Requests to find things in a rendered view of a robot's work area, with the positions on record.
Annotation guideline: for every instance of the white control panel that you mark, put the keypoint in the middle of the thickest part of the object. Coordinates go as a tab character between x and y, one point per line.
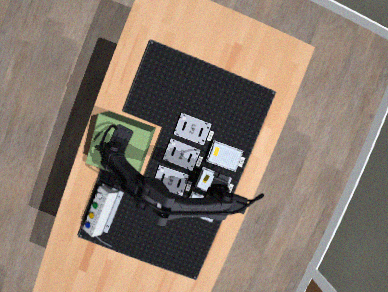
106	200

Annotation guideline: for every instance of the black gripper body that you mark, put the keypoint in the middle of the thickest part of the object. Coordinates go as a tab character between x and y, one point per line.
216	184

